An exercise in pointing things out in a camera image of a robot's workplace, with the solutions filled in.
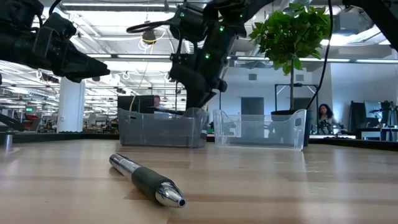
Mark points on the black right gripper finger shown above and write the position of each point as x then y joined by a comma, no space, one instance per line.
199,98

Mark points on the grey translucent plastic bin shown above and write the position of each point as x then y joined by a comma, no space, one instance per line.
155,130

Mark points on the clear plastic bin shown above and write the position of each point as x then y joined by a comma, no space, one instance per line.
258,130

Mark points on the black chrome pen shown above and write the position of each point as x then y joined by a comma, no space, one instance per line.
146,180

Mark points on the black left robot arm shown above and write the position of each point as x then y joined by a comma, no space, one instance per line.
15,43

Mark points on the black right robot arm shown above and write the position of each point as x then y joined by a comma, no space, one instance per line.
224,34

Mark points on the white round pillar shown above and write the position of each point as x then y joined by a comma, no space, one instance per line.
71,105

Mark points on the person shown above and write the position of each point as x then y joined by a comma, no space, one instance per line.
157,101
325,113

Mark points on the dark grey door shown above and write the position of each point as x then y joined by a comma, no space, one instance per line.
252,105

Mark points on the red chair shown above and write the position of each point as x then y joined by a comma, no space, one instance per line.
31,119

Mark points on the black monitor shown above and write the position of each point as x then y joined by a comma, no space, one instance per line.
133,104

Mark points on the black metal rack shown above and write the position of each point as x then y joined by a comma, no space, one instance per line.
295,84

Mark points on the green potted plant black pot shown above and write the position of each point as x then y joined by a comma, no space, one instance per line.
289,34

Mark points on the computer monitor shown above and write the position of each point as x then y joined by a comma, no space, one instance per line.
373,109

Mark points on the black dome camera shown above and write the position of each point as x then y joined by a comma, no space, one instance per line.
149,37

